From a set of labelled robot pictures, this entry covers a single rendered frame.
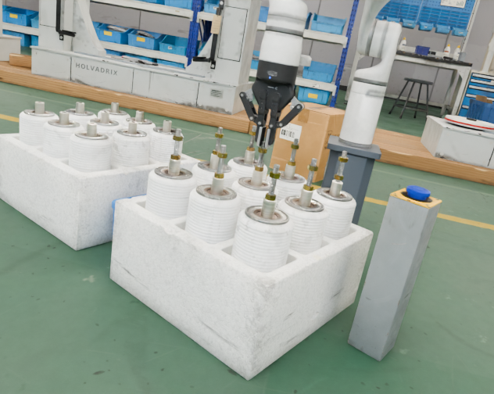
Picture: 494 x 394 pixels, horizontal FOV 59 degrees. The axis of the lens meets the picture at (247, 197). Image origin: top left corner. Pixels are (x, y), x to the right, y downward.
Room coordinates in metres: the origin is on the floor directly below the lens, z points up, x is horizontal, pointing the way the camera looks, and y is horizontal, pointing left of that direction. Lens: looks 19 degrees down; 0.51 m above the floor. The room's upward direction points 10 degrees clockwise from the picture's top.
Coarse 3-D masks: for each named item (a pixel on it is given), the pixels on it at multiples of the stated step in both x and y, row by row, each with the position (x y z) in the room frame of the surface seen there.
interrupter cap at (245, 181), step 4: (240, 180) 0.86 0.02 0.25; (244, 180) 0.86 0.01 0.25; (248, 180) 0.87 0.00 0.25; (264, 180) 0.89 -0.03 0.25; (240, 184) 0.84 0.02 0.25; (244, 184) 0.83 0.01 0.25; (248, 184) 0.83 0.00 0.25; (264, 184) 0.86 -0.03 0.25; (268, 184) 0.86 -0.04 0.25; (252, 188) 0.82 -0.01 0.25; (256, 188) 0.82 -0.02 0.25; (260, 188) 0.82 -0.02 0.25; (264, 188) 0.83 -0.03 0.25; (268, 188) 0.83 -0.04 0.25
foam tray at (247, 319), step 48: (144, 240) 0.76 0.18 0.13; (192, 240) 0.70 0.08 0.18; (336, 240) 0.81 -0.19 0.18; (144, 288) 0.75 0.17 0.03; (192, 288) 0.67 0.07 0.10; (240, 288) 0.61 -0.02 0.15; (288, 288) 0.64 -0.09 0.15; (336, 288) 0.80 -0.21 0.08; (192, 336) 0.66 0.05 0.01; (240, 336) 0.60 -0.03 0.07; (288, 336) 0.67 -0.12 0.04
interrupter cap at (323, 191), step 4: (320, 188) 0.90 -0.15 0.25; (324, 188) 0.91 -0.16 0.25; (328, 188) 0.91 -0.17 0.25; (320, 192) 0.87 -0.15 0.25; (324, 192) 0.88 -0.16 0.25; (328, 192) 0.89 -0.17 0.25; (344, 192) 0.90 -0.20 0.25; (324, 196) 0.85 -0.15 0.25; (328, 196) 0.85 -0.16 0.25; (332, 196) 0.86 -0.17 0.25; (340, 196) 0.88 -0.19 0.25; (344, 196) 0.88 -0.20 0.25; (348, 196) 0.88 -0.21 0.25; (352, 196) 0.88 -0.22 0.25; (336, 200) 0.84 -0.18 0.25; (340, 200) 0.84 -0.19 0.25; (344, 200) 0.85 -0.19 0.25; (348, 200) 0.85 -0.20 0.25
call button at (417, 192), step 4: (408, 188) 0.74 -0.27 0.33; (412, 188) 0.74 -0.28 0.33; (416, 188) 0.74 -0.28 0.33; (420, 188) 0.74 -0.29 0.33; (424, 188) 0.75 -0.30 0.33; (408, 192) 0.74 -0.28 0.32; (412, 192) 0.73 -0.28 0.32; (416, 192) 0.73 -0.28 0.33; (420, 192) 0.73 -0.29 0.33; (424, 192) 0.73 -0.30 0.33; (428, 192) 0.73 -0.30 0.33; (412, 196) 0.73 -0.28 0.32; (416, 196) 0.73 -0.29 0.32; (420, 196) 0.73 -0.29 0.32; (424, 196) 0.73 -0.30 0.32; (428, 196) 0.73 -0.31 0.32
